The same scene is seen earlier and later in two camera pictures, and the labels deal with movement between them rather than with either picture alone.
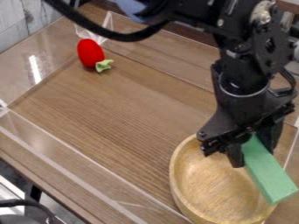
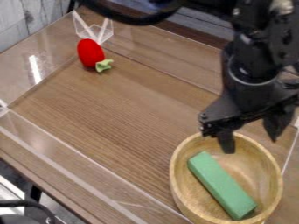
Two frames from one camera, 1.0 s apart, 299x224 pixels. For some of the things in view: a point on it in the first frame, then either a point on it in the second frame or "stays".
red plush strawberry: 92,55 stays
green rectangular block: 270,173 -> 226,190
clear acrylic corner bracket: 86,33 stays
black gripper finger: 237,155 -> 228,141
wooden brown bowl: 213,192 stays
